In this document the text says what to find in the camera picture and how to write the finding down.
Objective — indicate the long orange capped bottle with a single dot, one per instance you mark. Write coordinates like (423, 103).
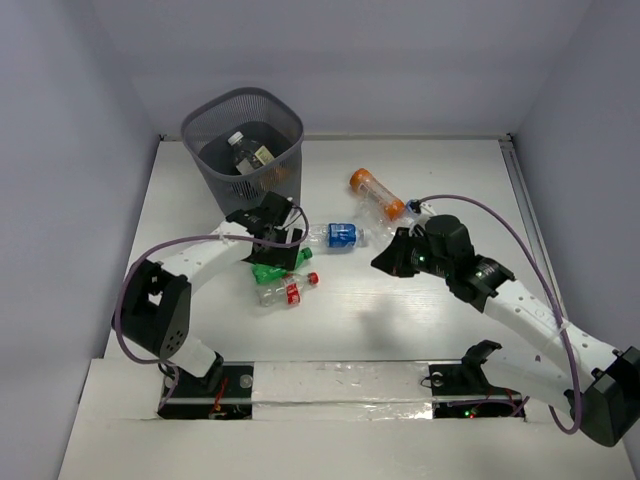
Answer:
(366, 186)

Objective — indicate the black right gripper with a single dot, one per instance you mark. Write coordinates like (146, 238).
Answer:
(392, 258)

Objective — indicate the clear bottle blue label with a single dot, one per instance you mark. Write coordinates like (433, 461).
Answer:
(336, 237)

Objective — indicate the metal rail right wall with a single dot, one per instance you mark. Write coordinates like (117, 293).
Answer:
(531, 225)

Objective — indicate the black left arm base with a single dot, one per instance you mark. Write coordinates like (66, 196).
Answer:
(224, 393)

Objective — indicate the silver taped front rail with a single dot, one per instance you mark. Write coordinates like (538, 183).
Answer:
(340, 391)

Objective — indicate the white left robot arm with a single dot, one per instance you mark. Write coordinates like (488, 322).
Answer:
(152, 315)

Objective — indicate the clear bottle red label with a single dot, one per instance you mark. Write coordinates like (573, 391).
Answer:
(287, 289)

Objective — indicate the orange juice bottle brown cap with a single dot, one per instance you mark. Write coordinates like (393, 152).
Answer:
(277, 175)

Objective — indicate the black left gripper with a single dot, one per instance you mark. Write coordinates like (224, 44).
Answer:
(273, 255)

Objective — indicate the green soda bottle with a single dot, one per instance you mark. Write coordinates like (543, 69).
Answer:
(264, 274)

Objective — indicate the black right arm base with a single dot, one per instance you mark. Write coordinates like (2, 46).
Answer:
(460, 389)

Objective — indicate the clear apple juice bottle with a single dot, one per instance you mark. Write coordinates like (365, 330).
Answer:
(248, 155)

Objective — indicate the grey mesh waste bin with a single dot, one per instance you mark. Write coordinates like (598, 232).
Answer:
(260, 116)

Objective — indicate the clear bottle light blue cap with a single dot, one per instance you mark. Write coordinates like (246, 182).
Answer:
(413, 208)

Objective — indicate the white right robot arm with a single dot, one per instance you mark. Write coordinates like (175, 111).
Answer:
(589, 380)

